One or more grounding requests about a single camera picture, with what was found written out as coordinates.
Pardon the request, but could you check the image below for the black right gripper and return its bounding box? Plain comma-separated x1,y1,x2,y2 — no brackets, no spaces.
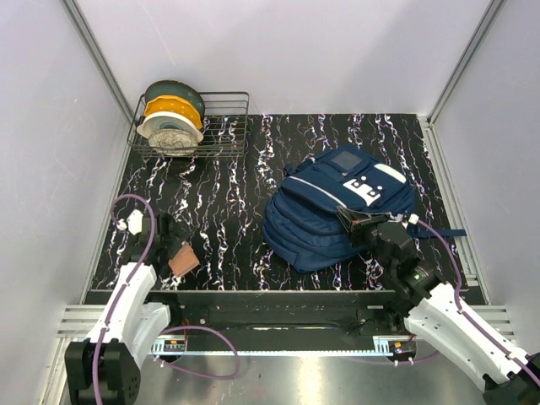
335,208,394,273

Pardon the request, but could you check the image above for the navy blue student backpack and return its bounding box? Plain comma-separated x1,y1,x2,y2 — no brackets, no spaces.
261,144,468,274

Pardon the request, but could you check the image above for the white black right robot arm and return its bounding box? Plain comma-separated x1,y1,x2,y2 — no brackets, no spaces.
337,207,539,404

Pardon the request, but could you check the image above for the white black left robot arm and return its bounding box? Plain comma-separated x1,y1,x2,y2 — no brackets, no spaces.
64,210,189,404

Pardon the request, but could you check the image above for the speckled grey plate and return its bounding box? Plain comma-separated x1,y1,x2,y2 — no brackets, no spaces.
148,129,198,157

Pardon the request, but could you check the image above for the yellow plate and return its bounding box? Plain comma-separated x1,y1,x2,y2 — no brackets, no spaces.
144,94,203,129

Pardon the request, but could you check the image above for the dark green plate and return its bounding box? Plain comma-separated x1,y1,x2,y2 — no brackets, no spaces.
144,79,205,116

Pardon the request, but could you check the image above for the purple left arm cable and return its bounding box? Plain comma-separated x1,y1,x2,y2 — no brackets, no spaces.
91,193,241,405

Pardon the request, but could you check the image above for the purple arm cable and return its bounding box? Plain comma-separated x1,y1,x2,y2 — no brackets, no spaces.
415,219,540,389
91,193,241,405

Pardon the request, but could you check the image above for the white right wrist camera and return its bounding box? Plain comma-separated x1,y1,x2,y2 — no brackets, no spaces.
389,213,419,225

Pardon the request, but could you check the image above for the dark wire dish rack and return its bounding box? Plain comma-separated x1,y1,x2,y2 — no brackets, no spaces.
127,91,250,158

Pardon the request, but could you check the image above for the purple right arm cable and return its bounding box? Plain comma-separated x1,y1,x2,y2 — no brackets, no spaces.
415,219,540,389

